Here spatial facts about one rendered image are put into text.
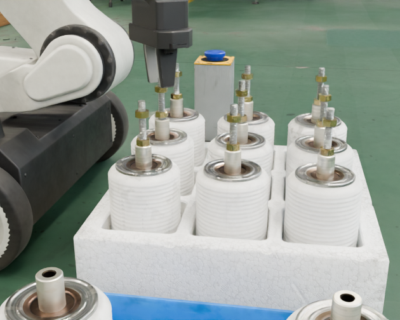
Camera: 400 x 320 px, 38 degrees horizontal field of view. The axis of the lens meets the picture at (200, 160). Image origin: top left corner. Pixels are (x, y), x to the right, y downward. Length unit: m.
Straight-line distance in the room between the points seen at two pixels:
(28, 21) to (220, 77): 0.36
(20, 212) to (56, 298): 0.50
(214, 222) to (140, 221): 0.10
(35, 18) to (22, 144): 0.23
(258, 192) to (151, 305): 0.19
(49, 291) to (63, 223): 0.72
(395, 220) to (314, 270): 0.54
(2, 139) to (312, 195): 0.56
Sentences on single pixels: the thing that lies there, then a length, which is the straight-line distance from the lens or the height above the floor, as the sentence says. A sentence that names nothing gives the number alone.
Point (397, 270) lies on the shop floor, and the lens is 1.08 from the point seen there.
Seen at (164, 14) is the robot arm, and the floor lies 0.44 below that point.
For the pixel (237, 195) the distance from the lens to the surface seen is 0.72.
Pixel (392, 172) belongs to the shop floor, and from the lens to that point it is 1.49.
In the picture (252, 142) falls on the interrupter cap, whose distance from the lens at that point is 0.86.
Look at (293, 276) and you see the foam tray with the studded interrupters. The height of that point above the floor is 0.15.
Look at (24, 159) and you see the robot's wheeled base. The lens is 1.04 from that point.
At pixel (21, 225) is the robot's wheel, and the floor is 0.10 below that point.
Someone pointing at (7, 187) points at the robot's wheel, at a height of 0.16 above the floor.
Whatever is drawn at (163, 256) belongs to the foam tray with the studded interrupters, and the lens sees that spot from 0.74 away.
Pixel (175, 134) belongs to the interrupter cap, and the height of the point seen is 0.25.
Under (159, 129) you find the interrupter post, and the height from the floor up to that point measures 0.27.
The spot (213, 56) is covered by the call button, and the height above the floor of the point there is 0.32.
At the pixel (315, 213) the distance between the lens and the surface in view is 0.73.
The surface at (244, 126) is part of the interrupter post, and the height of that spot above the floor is 0.28.
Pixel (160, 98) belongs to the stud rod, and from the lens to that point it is 0.86.
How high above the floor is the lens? 0.54
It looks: 21 degrees down
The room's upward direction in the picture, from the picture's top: straight up
